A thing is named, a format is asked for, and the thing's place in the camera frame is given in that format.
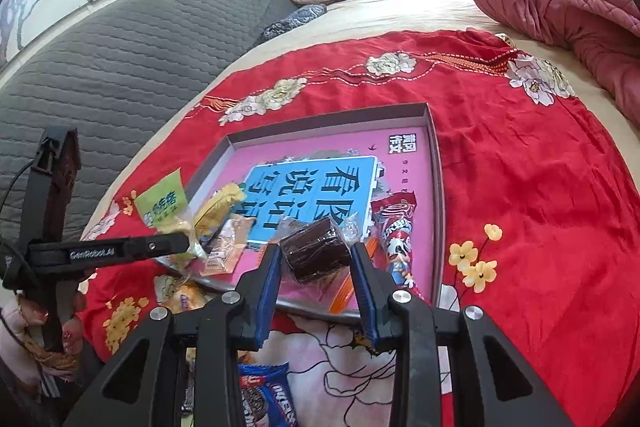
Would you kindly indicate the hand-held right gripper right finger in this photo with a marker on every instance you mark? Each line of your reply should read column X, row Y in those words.
column 365, row 297

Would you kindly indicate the orange striped wrapper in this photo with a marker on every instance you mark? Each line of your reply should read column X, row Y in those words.
column 344, row 297

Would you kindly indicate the person's left hand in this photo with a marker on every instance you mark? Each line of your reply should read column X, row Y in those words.
column 30, row 314

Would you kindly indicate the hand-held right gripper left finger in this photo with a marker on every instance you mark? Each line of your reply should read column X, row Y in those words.
column 265, row 297

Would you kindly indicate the grey quilted headboard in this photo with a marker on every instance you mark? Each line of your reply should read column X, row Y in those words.
column 125, row 57

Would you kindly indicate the dark patterned cloth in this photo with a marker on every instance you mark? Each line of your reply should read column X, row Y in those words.
column 295, row 21

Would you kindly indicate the green label snack packet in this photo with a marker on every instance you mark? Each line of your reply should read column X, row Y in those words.
column 160, row 202

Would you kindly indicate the pink book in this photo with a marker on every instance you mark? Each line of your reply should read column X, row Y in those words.
column 400, row 177

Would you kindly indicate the beige bedsheet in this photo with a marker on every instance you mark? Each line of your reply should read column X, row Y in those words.
column 400, row 12

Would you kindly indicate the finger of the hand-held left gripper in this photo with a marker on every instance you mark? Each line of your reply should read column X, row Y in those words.
column 125, row 249

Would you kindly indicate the red cartoon cookie packet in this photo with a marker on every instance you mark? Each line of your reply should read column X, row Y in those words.
column 395, row 227

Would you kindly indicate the pink quilt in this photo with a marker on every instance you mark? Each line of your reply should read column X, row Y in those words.
column 575, row 7

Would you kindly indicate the grey cardboard box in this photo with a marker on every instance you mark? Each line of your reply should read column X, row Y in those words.
column 435, row 167

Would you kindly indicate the orange biscuit packet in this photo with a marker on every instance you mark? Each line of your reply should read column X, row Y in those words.
column 227, row 247

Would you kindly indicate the blue cookie packet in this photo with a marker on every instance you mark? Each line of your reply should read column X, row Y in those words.
column 270, row 397

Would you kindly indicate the small yellow snack packet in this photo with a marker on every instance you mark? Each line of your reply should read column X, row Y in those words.
column 186, row 299

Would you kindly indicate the brown cake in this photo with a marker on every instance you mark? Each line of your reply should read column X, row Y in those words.
column 315, row 252

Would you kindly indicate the yellow wafer bar packet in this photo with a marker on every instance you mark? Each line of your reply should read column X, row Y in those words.
column 220, row 207

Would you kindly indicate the red floral blanket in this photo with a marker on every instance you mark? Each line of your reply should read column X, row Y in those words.
column 525, row 167

